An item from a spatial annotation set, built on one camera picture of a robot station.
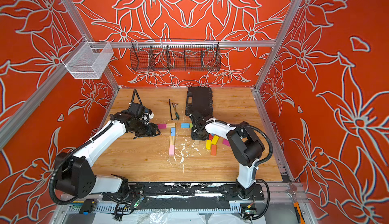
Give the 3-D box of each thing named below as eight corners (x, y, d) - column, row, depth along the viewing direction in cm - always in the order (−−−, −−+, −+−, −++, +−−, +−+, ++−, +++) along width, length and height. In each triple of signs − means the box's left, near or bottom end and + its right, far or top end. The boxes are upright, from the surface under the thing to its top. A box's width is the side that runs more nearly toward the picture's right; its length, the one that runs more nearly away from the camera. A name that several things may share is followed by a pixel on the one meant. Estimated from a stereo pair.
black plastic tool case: (185, 116, 102) (185, 113, 99) (186, 90, 119) (186, 86, 115) (214, 116, 102) (214, 113, 99) (211, 90, 119) (211, 86, 115)
